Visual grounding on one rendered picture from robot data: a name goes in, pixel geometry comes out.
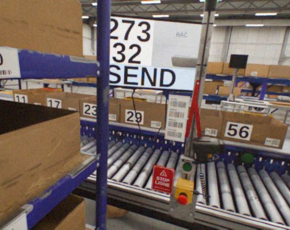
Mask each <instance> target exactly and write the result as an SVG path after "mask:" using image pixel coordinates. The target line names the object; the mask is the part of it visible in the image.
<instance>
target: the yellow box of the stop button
mask: <svg viewBox="0 0 290 230"><path fill-rule="evenodd" d="M193 186H194V182H193V181H189V180H186V179H180V178H178V179H177V182H176V190H175V198H174V200H176V201H178V200H177V199H178V197H179V196H186V198H187V200H188V202H187V204H191V202H192V196H193V195H196V196H199V195H203V196H208V197H211V196H209V195H206V194H203V193H200V192H199V191H196V190H194V189H193Z"/></svg>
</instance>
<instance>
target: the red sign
mask: <svg viewBox="0 0 290 230"><path fill-rule="evenodd" d="M174 178H175V169H172V168H166V167H163V166H159V165H154V164H153V178H152V189H153V190H155V191H161V192H164V193H167V194H171V195H172V194H173V190H176V186H174V185H173V182H174Z"/></svg>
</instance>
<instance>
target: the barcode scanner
mask: <svg viewBox="0 0 290 230"><path fill-rule="evenodd" d="M192 150H193V152H194V153H195V155H196V159H197V160H194V164H207V163H208V158H211V157H212V154H221V155H224V154H225V143H224V141H223V140H219V139H217V138H210V137H208V136H197V137H195V138H194V139H193V142H192Z"/></svg>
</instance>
